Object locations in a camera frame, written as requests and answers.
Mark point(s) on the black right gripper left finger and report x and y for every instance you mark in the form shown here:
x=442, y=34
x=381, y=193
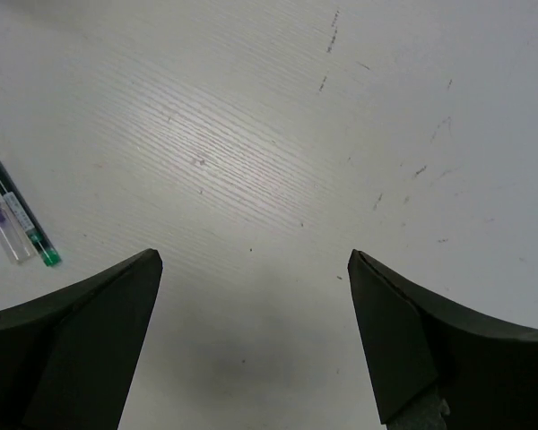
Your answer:
x=67, y=359

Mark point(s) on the green gel pen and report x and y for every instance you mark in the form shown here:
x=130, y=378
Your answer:
x=23, y=219

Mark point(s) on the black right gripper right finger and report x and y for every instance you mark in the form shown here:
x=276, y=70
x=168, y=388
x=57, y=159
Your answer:
x=436, y=364

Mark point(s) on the purple gel pen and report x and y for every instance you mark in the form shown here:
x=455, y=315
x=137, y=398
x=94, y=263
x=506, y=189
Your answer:
x=10, y=239

